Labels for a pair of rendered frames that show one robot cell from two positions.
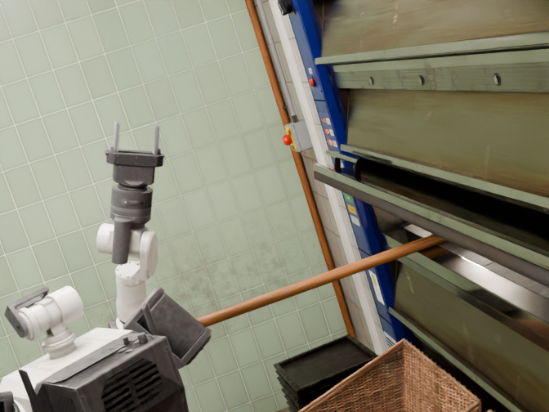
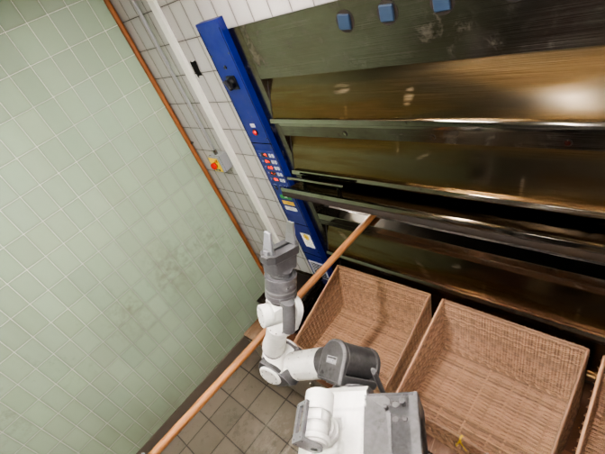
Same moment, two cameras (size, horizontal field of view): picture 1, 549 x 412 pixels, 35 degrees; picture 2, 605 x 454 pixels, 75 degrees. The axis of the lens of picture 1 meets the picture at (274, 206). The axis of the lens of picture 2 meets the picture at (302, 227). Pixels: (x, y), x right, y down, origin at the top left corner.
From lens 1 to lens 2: 1.31 m
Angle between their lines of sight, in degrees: 34
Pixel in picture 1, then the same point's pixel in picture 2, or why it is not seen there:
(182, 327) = (367, 360)
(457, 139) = (473, 173)
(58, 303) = (328, 409)
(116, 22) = (57, 109)
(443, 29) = (504, 109)
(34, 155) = (26, 227)
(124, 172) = (281, 267)
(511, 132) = (560, 171)
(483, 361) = (441, 277)
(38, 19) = not seen: outside the picture
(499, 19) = not seen: outside the picture
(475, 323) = (428, 258)
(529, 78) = not seen: outside the picture
